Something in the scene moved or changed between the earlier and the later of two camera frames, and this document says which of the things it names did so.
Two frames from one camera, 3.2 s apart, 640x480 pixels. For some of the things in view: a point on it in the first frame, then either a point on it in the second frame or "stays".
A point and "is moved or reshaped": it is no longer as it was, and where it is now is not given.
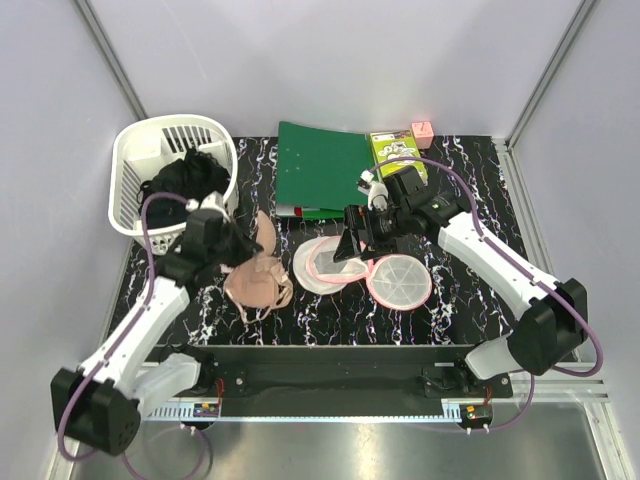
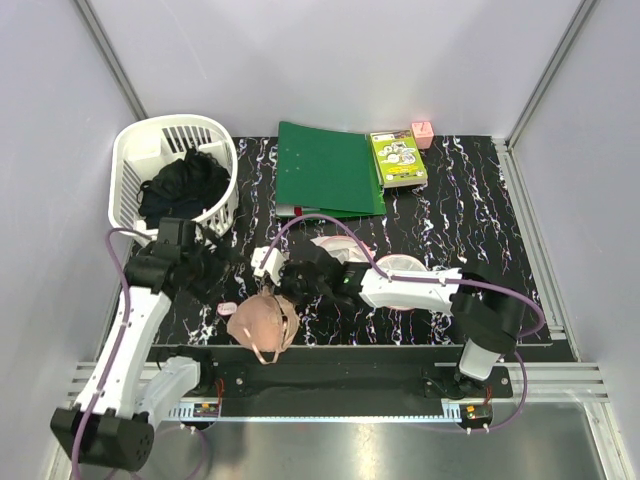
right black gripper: [360, 218] -> [283, 286]
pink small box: [424, 134] stays
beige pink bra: [259, 284] is moved or reshaped
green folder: [319, 171] stays
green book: [395, 144] stays
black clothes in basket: [194, 177] stays
